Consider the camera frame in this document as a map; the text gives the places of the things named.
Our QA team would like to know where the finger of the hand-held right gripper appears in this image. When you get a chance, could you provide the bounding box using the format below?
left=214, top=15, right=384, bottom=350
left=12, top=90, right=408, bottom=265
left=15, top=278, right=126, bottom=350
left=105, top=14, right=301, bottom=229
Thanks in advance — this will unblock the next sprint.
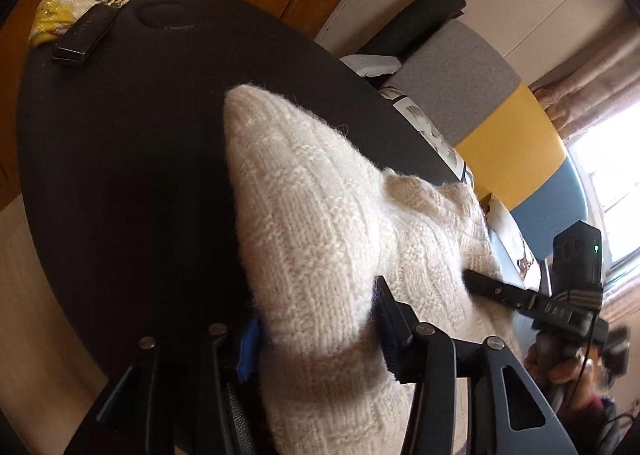
left=464, top=269, right=541, bottom=316

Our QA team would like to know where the patterned beige curtain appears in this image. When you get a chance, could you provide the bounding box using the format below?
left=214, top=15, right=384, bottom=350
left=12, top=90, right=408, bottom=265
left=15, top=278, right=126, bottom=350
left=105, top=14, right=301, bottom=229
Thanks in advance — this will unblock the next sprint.
left=530, top=27, right=640, bottom=140

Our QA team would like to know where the white foam armrest wrap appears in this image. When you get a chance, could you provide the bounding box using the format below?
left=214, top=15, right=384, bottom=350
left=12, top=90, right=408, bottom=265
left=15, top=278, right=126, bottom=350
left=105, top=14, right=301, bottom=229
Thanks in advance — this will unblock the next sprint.
left=340, top=54, right=402, bottom=78

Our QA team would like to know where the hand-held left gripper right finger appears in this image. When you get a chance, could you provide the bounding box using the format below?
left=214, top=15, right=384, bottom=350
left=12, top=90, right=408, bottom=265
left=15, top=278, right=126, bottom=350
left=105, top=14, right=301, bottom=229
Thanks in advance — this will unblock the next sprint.
left=372, top=275, right=578, bottom=455

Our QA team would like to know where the black rolled mat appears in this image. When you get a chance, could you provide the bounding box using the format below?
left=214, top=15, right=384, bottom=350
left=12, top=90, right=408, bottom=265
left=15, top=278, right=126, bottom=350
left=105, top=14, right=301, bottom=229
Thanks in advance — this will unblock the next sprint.
left=357, top=0, right=467, bottom=58

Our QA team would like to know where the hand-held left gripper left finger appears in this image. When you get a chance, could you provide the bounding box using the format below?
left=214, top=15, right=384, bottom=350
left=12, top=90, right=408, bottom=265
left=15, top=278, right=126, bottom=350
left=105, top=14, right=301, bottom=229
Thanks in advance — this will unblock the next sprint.
left=62, top=317, right=263, bottom=455

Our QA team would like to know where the geometric print pillow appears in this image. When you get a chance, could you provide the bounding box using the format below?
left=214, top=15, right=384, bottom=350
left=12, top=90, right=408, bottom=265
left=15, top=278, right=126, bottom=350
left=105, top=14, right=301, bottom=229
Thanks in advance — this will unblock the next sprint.
left=378, top=86, right=476, bottom=196

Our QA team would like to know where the black padded massage table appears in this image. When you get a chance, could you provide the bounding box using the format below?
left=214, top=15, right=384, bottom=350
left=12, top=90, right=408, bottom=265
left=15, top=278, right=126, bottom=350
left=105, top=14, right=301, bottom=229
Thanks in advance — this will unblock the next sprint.
left=16, top=0, right=551, bottom=455

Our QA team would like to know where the cream knitted sweater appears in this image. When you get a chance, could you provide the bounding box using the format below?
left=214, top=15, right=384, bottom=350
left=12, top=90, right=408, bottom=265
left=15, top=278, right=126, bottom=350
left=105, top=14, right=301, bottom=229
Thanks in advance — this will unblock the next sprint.
left=222, top=84, right=516, bottom=455

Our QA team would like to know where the grey yellow blue sofa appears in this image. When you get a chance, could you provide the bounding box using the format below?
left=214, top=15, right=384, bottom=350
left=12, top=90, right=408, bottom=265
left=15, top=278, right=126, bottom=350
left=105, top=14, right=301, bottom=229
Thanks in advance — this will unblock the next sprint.
left=385, top=20, right=603, bottom=276

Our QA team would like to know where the deer print pillow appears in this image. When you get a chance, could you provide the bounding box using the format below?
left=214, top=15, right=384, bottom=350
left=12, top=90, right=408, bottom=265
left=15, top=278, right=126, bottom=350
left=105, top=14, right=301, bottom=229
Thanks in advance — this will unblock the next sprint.
left=482, top=193, right=538, bottom=281

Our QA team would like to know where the black oblong case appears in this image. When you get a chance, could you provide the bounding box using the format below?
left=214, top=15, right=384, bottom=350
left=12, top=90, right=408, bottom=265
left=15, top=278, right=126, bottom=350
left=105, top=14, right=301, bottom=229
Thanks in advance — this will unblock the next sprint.
left=51, top=5, right=121, bottom=63

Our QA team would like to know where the person's right hand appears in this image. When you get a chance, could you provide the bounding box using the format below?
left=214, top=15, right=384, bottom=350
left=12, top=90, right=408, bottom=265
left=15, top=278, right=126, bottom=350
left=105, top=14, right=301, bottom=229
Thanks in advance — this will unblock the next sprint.
left=525, top=341, right=598, bottom=413

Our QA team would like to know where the bright window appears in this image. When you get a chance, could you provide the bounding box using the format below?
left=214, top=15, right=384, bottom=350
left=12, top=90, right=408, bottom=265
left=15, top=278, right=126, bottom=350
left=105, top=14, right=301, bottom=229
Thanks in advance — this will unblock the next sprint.
left=567, top=100, right=640, bottom=276

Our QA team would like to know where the person's dark quilted jacket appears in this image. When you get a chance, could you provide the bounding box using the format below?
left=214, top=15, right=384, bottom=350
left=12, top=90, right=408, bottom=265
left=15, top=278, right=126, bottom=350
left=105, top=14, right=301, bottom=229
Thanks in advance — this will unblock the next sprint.
left=560, top=395, right=640, bottom=455

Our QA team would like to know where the yellow floral cloth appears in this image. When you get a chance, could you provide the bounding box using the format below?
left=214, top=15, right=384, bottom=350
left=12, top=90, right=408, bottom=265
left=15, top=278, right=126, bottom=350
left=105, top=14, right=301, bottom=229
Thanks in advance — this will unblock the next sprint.
left=31, top=0, right=134, bottom=46

